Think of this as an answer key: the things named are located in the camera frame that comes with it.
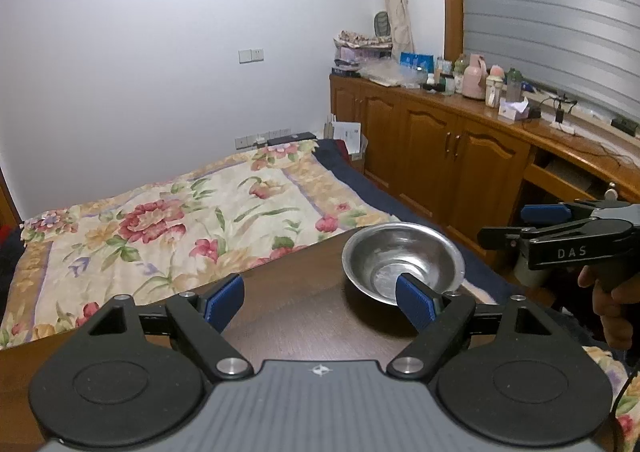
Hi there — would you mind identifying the white wall switch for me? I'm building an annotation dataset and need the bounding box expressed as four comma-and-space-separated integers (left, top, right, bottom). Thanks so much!
238, 48, 265, 64

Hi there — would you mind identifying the wooden cabinet row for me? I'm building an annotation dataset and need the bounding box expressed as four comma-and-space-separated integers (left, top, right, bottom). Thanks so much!
330, 76, 639, 268

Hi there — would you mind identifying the pink thermos jug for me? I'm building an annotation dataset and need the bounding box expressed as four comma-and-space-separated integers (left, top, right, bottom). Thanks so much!
462, 54, 487, 100

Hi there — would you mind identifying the green lidded bottle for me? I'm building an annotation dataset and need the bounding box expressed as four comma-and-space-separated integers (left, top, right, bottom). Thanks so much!
506, 68, 523, 103

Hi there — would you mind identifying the black charger cable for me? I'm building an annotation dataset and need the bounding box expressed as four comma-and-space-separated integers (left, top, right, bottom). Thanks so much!
524, 91, 640, 168

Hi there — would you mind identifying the right hand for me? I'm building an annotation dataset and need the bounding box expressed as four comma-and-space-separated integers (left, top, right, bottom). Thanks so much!
578, 264, 639, 350

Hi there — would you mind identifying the white tissue box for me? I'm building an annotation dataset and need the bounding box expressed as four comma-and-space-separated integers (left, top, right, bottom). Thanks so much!
498, 97, 529, 121

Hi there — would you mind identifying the stack of folded cloths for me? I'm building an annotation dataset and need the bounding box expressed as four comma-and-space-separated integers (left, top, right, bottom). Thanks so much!
331, 30, 393, 78

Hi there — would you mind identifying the stainless steel bowl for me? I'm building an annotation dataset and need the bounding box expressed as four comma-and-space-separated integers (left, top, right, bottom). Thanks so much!
342, 222, 465, 305

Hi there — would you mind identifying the white paper bag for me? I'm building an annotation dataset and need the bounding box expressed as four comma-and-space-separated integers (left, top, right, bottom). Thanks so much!
332, 121, 368, 157

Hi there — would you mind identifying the wall socket strip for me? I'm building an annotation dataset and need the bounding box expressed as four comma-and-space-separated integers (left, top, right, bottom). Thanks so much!
234, 128, 291, 151

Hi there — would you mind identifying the floral quilt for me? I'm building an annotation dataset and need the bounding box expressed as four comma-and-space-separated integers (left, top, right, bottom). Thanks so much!
1, 141, 390, 348

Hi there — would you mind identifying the blue box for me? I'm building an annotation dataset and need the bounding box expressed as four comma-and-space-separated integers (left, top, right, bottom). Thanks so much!
399, 52, 435, 74

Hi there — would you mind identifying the clear plastic bag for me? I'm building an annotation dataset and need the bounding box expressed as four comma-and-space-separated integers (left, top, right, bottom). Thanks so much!
358, 58, 424, 89

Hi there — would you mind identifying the dark blue bed sheet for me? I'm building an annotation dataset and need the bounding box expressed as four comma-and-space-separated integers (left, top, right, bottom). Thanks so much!
313, 139, 516, 306

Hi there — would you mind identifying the white cup pink lid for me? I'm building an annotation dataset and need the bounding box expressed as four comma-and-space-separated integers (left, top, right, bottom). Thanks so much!
485, 65, 504, 108

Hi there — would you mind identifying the striped window blind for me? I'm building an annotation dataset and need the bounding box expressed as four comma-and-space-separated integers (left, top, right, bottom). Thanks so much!
463, 0, 639, 119

